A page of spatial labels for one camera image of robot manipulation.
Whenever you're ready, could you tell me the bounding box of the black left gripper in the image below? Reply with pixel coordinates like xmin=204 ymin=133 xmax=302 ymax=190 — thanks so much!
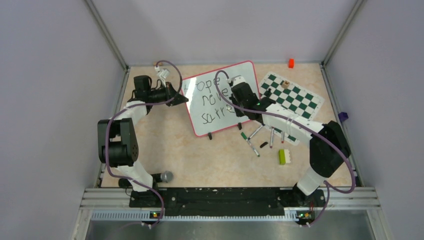
xmin=148 ymin=82 xmax=188 ymax=107

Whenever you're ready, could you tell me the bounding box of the pink framed whiteboard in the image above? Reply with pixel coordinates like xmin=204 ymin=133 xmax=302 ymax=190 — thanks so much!
xmin=181 ymin=69 xmax=249 ymax=137

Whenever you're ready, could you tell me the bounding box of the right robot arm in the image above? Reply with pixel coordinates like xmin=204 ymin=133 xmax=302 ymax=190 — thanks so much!
xmin=227 ymin=75 xmax=356 ymax=206

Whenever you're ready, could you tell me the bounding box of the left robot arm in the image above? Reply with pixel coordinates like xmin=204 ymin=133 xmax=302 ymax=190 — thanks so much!
xmin=97 ymin=75 xmax=188 ymax=207

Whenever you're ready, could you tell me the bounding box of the black chess piece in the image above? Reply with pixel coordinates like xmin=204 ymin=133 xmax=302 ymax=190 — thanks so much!
xmin=264 ymin=91 xmax=272 ymax=98

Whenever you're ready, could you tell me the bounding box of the blue capped marker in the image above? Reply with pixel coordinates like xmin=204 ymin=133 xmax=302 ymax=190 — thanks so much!
xmin=248 ymin=124 xmax=264 ymax=140

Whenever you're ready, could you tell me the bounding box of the green capped marker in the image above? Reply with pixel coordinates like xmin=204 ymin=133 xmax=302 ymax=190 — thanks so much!
xmin=240 ymin=132 xmax=260 ymax=157

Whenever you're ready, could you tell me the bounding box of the purple capped marker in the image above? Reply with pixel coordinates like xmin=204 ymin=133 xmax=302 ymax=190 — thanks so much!
xmin=269 ymin=127 xmax=275 ymax=149

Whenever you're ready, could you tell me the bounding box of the wooden block on chessboard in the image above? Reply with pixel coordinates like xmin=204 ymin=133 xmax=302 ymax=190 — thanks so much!
xmin=281 ymin=80 xmax=291 ymax=89

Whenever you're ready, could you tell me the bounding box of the green white chessboard mat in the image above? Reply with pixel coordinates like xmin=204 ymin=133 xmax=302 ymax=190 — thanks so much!
xmin=258 ymin=71 xmax=326 ymax=146

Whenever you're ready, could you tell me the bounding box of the red capped marker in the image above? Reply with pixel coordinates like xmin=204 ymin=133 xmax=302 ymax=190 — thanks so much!
xmin=281 ymin=131 xmax=285 ymax=144

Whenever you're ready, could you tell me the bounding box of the orange block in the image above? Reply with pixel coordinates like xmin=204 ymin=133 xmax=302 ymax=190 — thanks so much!
xmin=288 ymin=58 xmax=295 ymax=69

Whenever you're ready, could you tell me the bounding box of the green white lego block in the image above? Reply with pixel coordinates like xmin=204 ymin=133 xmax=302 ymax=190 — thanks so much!
xmin=278 ymin=149 xmax=291 ymax=166

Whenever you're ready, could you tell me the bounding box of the black microphone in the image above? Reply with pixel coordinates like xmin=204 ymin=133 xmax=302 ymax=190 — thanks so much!
xmin=118 ymin=171 xmax=174 ymax=189

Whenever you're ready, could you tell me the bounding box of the purple block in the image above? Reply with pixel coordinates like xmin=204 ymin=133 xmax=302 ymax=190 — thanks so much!
xmin=338 ymin=112 xmax=349 ymax=123

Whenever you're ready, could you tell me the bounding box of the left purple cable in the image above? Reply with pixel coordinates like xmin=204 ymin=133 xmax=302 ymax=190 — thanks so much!
xmin=105 ymin=59 xmax=184 ymax=226

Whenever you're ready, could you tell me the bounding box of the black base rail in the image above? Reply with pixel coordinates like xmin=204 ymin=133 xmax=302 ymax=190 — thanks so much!
xmin=129 ymin=187 xmax=325 ymax=217

